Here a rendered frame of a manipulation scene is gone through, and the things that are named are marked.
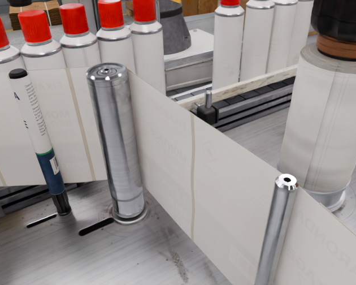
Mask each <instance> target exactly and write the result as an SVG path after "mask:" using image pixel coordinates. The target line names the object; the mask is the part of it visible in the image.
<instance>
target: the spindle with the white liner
mask: <svg viewBox="0 0 356 285"><path fill-rule="evenodd" d="M310 21H311V25H312V27H313V29H314V30H315V31H316V32H317V33H318V36H317V39H316V42H313V43H311V44H308V45H306V46H304V47H303V49H302V50H301V51H300V55H299V62H298V68H297V74H296V78H295V81H294V86H293V92H292V99H291V103H290V108H289V112H288V117H287V120H286V127H285V133H284V138H283V142H282V145H281V152H280V157H279V159H278V160H277V170H278V171H279V172H281V173H282V174H289V175H291V176H293V177H295V178H296V179H297V180H298V182H299V186H300V187H301V188H302V189H303V190H304V191H305V192H306V193H308V194H309V195H310V196H311V197H312V198H313V199H314V200H316V201H317V202H318V203H321V204H322V205H324V206H325V207H326V208H327V209H328V210H329V211H330V212H333V211H335V210H337V209H338V208H340V207H341V205H342V204H343V202H344V200H345V190H346V189H347V187H348V186H349V184H350V181H351V175H352V173H353V170H354V168H355V166H356V0H314V3H313V7H312V12H311V20H310Z"/></svg>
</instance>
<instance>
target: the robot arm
mask: <svg viewBox="0 0 356 285"><path fill-rule="evenodd" d="M159 6H160V24H161V25H162V26H163V29H162V30H163V51H164V55H170V54H175V53H179V52H182V51H184V50H186V49H188V48H190V47H191V45H192V41H191V35H190V33H189V30H188V27H187V25H186V22H185V20H184V17H183V9H182V0H181V3H177V2H174V1H171V0H159Z"/></svg>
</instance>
